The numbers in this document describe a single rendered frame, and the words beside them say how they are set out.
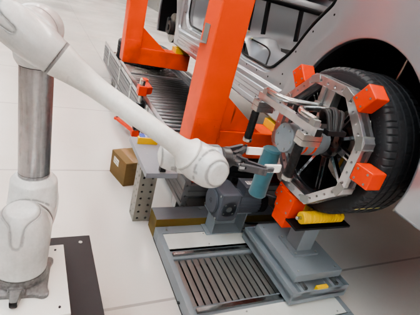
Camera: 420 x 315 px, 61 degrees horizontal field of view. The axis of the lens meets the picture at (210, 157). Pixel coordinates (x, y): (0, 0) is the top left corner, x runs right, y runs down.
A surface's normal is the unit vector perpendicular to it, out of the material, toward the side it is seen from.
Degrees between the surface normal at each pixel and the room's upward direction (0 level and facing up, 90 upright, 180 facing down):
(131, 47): 90
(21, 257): 84
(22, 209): 3
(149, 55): 90
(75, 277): 0
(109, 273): 0
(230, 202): 90
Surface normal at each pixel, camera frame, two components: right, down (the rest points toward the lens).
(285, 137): -0.90, -0.04
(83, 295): 0.24, -0.88
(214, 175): 0.53, 0.29
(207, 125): 0.37, 0.48
